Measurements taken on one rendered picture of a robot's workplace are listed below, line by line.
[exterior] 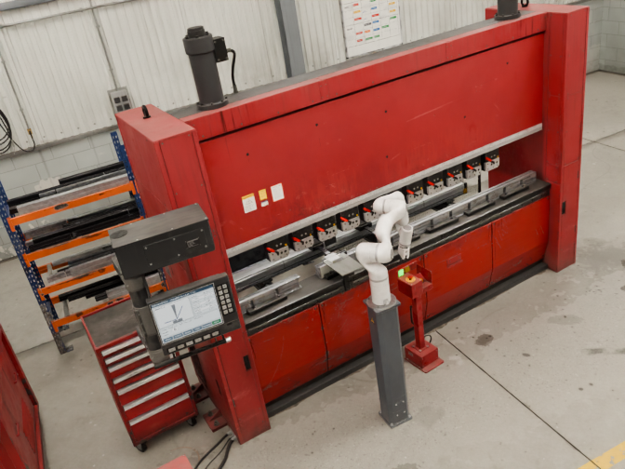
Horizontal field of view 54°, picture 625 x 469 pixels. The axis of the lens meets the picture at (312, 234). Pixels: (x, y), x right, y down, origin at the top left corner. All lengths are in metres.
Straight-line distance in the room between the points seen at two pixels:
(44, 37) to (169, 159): 4.57
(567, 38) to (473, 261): 1.87
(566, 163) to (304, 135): 2.48
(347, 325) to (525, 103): 2.30
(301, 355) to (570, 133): 2.86
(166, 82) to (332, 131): 4.27
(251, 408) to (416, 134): 2.29
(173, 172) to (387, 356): 1.81
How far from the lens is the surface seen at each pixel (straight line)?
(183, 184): 3.58
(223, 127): 3.80
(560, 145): 5.53
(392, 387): 4.32
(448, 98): 4.77
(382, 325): 3.98
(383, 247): 3.73
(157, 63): 8.09
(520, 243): 5.69
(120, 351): 4.32
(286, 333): 4.44
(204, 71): 3.79
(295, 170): 4.11
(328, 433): 4.58
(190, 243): 3.27
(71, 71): 7.96
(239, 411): 4.47
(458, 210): 5.17
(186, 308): 3.41
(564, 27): 5.26
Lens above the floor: 3.27
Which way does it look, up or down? 28 degrees down
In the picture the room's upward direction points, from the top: 10 degrees counter-clockwise
